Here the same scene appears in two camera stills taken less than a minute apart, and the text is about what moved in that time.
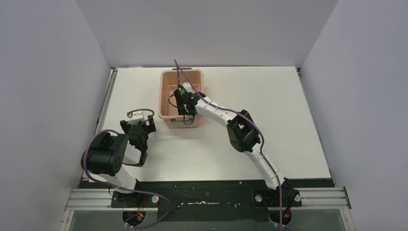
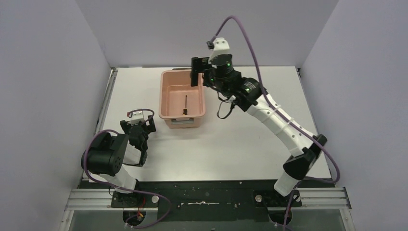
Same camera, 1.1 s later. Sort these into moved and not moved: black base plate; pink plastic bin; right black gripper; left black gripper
Moved: right black gripper
Not moved: pink plastic bin; left black gripper; black base plate
